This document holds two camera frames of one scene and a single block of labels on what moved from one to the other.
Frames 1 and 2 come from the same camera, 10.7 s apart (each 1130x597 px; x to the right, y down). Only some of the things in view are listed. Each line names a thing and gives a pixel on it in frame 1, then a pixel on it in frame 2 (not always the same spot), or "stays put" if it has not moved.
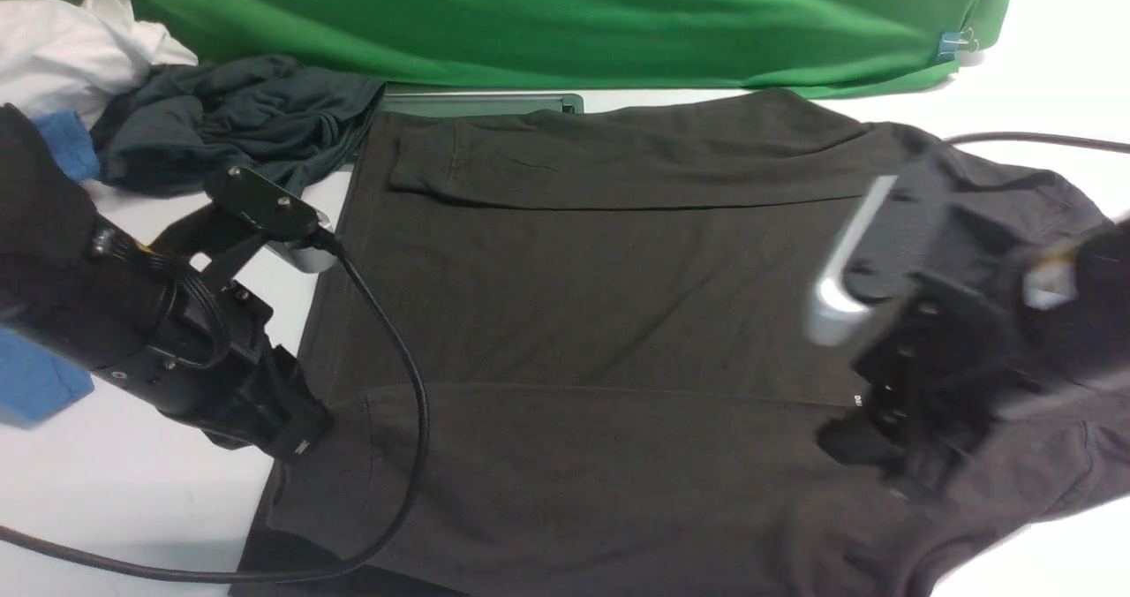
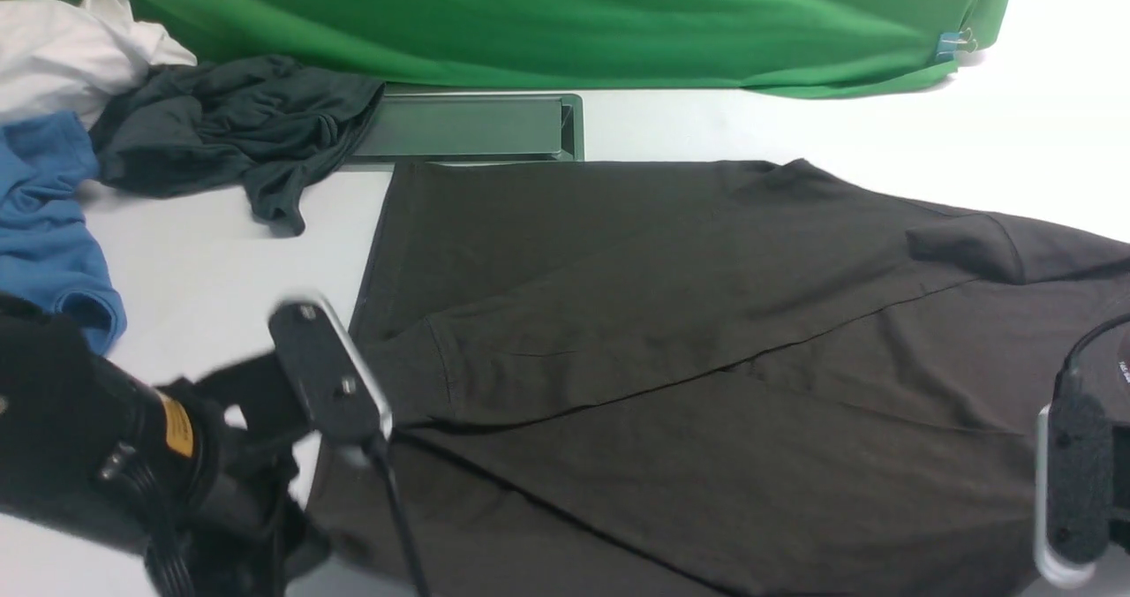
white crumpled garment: [63, 56] stays put
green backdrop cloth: [823, 28] stays put
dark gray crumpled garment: [182, 123] stays put
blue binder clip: [952, 42] stays put
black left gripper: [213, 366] → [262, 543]
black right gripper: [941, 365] → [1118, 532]
